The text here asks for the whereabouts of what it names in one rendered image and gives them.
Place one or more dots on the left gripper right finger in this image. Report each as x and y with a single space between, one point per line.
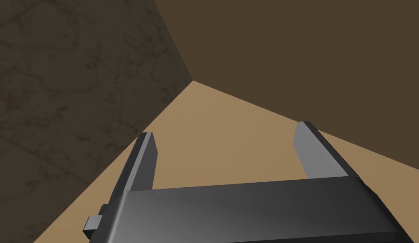
318 156

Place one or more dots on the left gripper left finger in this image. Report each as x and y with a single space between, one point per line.
142 165

